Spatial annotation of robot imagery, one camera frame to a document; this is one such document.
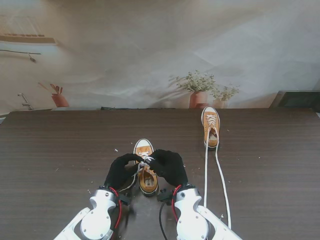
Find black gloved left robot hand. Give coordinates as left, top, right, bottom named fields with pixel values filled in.
left=103, top=153, right=145, bottom=192

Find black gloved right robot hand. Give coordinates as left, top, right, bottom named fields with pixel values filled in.
left=146, top=149, right=190, bottom=188

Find yellow canvas sneaker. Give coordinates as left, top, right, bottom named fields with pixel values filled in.
left=200, top=106, right=221, bottom=149
left=133, top=138, right=160, bottom=197

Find black left wrist box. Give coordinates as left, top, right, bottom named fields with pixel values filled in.
left=117, top=192, right=133, bottom=206

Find black wrist box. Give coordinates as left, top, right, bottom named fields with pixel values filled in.
left=117, top=192, right=133, bottom=206
left=156, top=189, right=175, bottom=206

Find black right wrist box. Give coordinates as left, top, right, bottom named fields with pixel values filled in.
left=156, top=189, right=175, bottom=206

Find printed kitchen backdrop cloth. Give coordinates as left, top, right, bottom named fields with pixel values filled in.
left=0, top=0, right=320, bottom=112

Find red right wrist cable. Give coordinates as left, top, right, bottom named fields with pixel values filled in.
left=171, top=184, right=183, bottom=223

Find red wrist cable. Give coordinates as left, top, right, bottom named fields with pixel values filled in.
left=171, top=184, right=183, bottom=223
left=107, top=186, right=123, bottom=230

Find red left wrist cable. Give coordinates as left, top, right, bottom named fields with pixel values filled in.
left=107, top=186, right=123, bottom=230

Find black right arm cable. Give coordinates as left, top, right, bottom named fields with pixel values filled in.
left=158, top=201, right=168, bottom=240

